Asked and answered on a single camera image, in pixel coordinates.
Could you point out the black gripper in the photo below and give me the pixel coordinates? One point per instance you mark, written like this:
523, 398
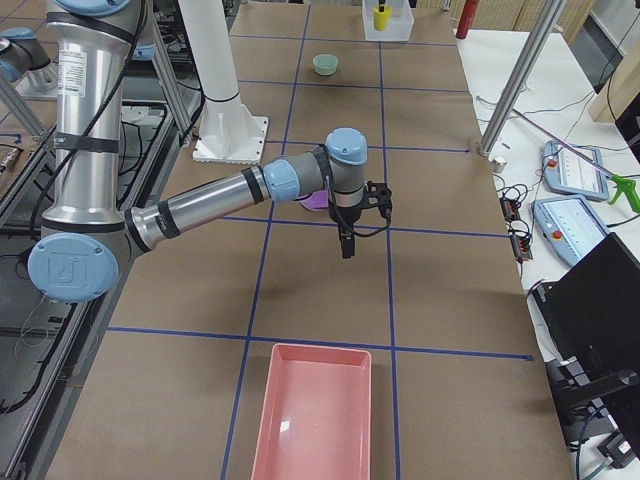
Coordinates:
347, 217

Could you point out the purple cloth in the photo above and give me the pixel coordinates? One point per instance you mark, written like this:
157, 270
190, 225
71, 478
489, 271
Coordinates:
316, 201

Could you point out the mint green bowl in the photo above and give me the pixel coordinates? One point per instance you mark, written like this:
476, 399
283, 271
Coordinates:
325, 64

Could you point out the yellow plastic cup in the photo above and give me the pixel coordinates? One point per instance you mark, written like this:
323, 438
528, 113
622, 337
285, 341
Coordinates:
381, 17

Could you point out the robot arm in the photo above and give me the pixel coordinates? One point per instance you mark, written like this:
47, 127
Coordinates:
110, 200
22, 54

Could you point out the clear plastic storage box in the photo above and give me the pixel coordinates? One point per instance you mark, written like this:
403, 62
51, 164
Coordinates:
400, 24

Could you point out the small metal cylinder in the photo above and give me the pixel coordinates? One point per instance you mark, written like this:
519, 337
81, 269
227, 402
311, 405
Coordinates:
498, 164

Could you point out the pink plastic tray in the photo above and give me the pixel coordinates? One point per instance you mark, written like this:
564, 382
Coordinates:
316, 415

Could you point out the teach pendant near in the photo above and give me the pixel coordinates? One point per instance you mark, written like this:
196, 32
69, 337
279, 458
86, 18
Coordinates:
570, 225

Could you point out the teach pendant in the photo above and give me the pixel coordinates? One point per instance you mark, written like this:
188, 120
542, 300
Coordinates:
570, 225
566, 173

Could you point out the teach pendant far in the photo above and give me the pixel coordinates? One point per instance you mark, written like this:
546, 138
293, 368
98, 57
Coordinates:
566, 173

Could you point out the black monitor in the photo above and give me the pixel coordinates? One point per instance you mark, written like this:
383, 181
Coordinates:
592, 315

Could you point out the red bottle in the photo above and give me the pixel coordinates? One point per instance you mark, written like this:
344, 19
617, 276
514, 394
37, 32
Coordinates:
466, 18

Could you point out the reacher grabber stick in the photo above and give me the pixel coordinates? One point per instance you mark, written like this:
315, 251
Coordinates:
625, 186

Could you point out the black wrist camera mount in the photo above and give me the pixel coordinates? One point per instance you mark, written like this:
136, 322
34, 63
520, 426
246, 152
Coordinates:
379, 196

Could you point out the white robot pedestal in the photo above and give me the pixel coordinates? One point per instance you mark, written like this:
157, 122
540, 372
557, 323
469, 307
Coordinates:
228, 132

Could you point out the aluminium frame post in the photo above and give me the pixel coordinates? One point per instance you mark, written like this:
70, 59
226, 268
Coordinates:
528, 56

